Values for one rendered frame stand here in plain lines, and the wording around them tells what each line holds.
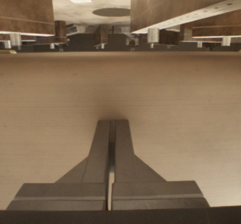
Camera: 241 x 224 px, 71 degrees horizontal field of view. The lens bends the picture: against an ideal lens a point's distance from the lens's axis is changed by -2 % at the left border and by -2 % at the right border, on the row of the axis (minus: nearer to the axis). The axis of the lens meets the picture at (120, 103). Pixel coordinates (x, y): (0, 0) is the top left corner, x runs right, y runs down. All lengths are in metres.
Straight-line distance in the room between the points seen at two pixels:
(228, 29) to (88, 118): 2.09
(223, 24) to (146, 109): 2.07
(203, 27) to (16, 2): 1.79
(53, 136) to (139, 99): 0.09
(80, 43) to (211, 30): 4.86
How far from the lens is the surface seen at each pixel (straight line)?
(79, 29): 3.79
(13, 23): 1.66
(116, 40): 6.10
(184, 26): 3.10
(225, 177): 0.23
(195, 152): 0.19
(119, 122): 0.15
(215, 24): 2.21
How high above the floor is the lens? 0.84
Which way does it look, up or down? 17 degrees up
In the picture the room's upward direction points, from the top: 180 degrees clockwise
